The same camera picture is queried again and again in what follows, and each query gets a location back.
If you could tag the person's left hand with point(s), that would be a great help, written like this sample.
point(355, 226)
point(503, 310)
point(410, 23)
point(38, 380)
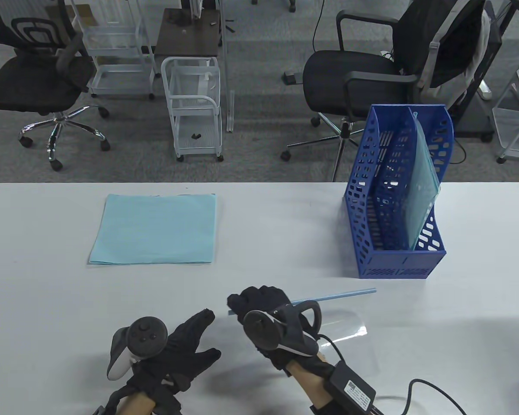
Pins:
point(186, 346)

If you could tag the person's right hand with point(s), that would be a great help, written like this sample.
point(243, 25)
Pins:
point(259, 298)

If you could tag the black and white controller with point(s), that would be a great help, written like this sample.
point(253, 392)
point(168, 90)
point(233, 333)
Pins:
point(261, 328)
point(145, 335)

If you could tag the clear file folder blue spine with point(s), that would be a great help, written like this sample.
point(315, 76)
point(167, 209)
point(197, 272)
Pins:
point(350, 328)

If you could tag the square light blue papers stack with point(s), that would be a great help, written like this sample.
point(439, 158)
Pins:
point(155, 229)

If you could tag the clear file folder cover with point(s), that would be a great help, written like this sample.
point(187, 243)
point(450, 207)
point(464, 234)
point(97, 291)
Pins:
point(421, 207)

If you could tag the person's right forearm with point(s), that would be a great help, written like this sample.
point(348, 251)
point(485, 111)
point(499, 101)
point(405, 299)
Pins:
point(305, 378)

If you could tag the person's left forearm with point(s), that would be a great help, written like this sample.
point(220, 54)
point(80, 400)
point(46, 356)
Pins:
point(136, 404)

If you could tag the blue perforated file rack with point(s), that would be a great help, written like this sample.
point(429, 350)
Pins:
point(398, 263)

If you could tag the small white mesh cart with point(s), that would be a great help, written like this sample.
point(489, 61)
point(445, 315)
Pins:
point(199, 103)

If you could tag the black armrest office chair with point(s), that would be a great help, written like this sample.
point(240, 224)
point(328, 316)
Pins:
point(346, 73)

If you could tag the tall white mesh cart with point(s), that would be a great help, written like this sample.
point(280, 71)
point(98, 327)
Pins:
point(121, 78)

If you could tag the brown wooden side table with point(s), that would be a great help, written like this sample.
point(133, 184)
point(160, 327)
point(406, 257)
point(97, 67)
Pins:
point(186, 39)

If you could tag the black wheeled stand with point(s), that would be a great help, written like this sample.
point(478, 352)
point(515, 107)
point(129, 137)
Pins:
point(475, 116)

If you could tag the black mesh office chair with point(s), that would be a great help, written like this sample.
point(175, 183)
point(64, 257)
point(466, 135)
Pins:
point(30, 82)

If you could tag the cardboard box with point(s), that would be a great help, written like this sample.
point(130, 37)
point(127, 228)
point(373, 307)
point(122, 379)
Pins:
point(84, 12)

